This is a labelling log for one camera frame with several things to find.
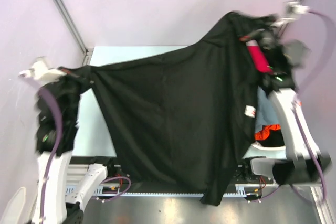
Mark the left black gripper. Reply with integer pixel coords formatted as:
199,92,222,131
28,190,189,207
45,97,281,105
52,64,95,120

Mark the folded red t shirt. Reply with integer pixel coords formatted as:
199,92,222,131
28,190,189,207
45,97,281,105
246,40,273,73

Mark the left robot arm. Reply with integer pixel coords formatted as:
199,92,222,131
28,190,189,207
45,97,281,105
27,62,116,223

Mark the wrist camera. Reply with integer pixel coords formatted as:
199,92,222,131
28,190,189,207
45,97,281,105
19,57,66,83
284,1,310,16

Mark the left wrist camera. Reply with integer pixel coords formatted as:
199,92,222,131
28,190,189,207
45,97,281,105
19,57,66,83

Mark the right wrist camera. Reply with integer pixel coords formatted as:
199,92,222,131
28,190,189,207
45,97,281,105
284,1,310,16

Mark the white cable duct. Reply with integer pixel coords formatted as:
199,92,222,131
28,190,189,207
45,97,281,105
65,184,263,197

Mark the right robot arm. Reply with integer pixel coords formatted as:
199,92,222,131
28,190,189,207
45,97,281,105
240,14,332,186

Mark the orange t shirt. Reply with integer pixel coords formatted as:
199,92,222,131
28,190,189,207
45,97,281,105
255,124,281,141

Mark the black garment in basket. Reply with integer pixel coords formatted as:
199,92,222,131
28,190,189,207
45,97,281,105
259,130,285,147

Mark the aluminium frame rail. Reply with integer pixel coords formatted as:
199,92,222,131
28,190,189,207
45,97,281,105
36,163,336,224

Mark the grey blue t shirt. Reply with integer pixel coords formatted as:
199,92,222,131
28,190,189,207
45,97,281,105
255,87,279,133

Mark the white laundry basket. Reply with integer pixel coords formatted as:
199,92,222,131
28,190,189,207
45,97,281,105
251,141,286,152

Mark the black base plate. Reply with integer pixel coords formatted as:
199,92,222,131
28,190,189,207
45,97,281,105
68,156,261,197

